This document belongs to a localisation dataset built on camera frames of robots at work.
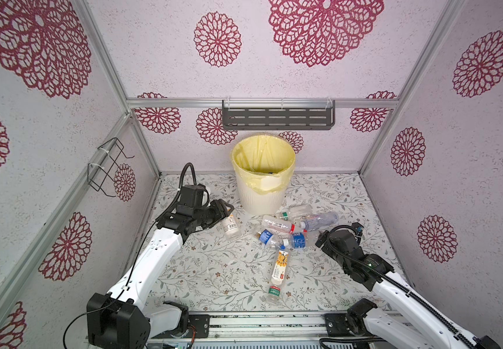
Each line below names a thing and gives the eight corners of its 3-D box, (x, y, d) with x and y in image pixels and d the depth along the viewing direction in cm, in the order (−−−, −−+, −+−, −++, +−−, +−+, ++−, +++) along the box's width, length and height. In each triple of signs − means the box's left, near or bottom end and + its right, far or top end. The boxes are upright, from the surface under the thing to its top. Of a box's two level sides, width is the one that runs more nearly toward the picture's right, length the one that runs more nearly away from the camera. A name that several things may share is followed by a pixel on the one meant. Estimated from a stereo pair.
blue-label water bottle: (254, 245, 95) (254, 239, 91) (257, 233, 99) (258, 227, 95) (288, 253, 93) (290, 247, 89) (290, 240, 97) (292, 234, 93)
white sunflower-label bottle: (269, 282, 85) (270, 276, 80) (277, 248, 95) (279, 240, 89) (282, 286, 84) (284, 280, 79) (289, 251, 94) (291, 244, 88)
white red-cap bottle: (261, 227, 99) (261, 222, 96) (263, 217, 103) (264, 212, 100) (293, 234, 97) (295, 229, 94) (295, 223, 100) (296, 219, 97)
